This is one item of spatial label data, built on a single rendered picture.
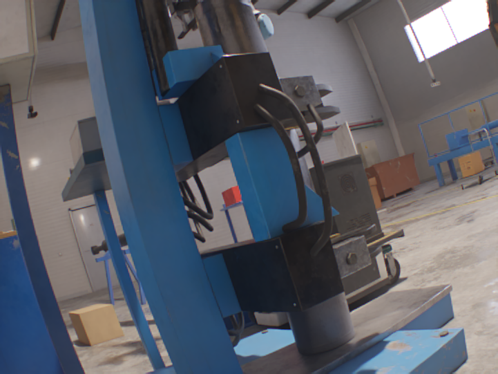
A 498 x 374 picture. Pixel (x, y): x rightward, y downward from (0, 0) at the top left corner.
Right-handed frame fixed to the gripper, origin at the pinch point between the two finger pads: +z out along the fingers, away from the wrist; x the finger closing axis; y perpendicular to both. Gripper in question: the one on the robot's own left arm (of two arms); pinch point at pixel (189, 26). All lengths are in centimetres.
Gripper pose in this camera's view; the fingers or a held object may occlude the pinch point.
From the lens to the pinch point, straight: 209.8
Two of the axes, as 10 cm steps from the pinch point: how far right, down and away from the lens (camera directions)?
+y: 4.8, -2.1, -8.5
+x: 8.2, -2.2, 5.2
